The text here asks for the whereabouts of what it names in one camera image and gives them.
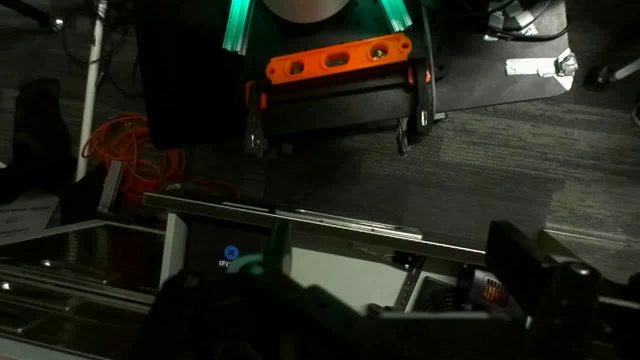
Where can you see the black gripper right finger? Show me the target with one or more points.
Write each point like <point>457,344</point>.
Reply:
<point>566,307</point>

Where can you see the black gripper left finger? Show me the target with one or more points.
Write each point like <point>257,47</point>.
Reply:
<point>266,313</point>

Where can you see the grey metal tool drawer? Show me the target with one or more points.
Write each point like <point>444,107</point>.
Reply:
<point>333,226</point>

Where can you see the black tool orange label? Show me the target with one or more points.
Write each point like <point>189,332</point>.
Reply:
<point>492,292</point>

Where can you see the white power adapter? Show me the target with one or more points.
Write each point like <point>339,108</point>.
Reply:
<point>532,64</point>

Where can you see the black floor mat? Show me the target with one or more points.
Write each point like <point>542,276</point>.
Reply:
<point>480,72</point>

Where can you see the orange spirit level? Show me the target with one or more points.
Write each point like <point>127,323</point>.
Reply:
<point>337,60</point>

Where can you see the white pole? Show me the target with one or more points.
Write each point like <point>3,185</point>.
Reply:
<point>90,101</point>

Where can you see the black bag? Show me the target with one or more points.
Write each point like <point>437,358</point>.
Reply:
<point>40,141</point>

